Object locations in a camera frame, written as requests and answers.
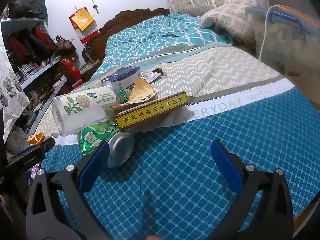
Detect yellow red cardboard box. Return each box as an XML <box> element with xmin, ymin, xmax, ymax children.
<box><xmin>115</xmin><ymin>92</ymin><xmax>188</xmax><ymax>129</ymax></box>

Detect orange red hanging bags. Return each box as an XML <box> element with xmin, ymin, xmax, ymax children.
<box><xmin>69</xmin><ymin>7</ymin><xmax>99</xmax><ymax>44</ymax></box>

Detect crushed green drink can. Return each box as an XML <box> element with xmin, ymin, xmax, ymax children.
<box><xmin>79</xmin><ymin>124</ymin><xmax>135</xmax><ymax>168</ymax></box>

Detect red gift box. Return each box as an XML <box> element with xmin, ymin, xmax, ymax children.
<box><xmin>61</xmin><ymin>57</ymin><xmax>84</xmax><ymax>89</ymax></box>

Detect blue milk carton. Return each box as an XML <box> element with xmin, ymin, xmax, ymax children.
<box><xmin>101</xmin><ymin>66</ymin><xmax>142</xmax><ymax>89</ymax></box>

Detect clear plastic tea bottle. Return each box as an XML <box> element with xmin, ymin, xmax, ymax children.
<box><xmin>52</xmin><ymin>86</ymin><xmax>131</xmax><ymax>136</ymax></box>

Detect dark carved wooden headboard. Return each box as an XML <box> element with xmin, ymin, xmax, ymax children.
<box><xmin>82</xmin><ymin>8</ymin><xmax>170</xmax><ymax>62</ymax></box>

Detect beige round trash bin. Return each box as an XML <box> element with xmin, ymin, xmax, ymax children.
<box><xmin>285</xmin><ymin>65</ymin><xmax>319</xmax><ymax>88</ymax></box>

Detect clear storage box blue handle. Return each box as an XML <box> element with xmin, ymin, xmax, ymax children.
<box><xmin>246</xmin><ymin>5</ymin><xmax>319</xmax><ymax>72</ymax></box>

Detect teal white patterned quilt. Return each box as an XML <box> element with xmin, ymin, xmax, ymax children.
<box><xmin>91</xmin><ymin>13</ymin><xmax>230</xmax><ymax>80</ymax></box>

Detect white charging cable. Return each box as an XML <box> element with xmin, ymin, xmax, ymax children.
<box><xmin>258</xmin><ymin>4</ymin><xmax>281</xmax><ymax>62</ymax></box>

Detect cluttered clothes shelf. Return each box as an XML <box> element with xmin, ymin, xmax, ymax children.
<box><xmin>1</xmin><ymin>0</ymin><xmax>75</xmax><ymax>140</ymax></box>

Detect orange peel piece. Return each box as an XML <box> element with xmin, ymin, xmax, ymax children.
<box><xmin>27</xmin><ymin>131</ymin><xmax>44</xmax><ymax>146</ymax></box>

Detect red white snack wrapper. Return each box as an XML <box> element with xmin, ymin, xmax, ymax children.
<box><xmin>142</xmin><ymin>68</ymin><xmax>164</xmax><ymax>83</ymax></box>

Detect grey patterned pillow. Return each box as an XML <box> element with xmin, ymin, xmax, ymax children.
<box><xmin>200</xmin><ymin>0</ymin><xmax>269</xmax><ymax>47</ymax></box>

